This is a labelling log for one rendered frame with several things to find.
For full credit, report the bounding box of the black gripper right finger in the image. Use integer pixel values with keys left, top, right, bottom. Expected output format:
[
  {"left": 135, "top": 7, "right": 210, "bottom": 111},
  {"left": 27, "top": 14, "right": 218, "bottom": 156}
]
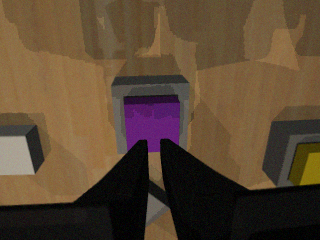
[{"left": 160, "top": 138, "right": 320, "bottom": 240}]

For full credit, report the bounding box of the purple button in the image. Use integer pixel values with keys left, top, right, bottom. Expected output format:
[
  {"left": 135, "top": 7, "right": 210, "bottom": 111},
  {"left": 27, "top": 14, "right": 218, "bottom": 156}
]
[{"left": 111, "top": 75, "right": 190, "bottom": 154}]

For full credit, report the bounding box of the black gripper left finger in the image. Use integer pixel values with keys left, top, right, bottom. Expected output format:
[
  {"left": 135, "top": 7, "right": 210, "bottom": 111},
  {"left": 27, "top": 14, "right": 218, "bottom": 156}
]
[{"left": 0, "top": 140, "right": 149, "bottom": 240}]

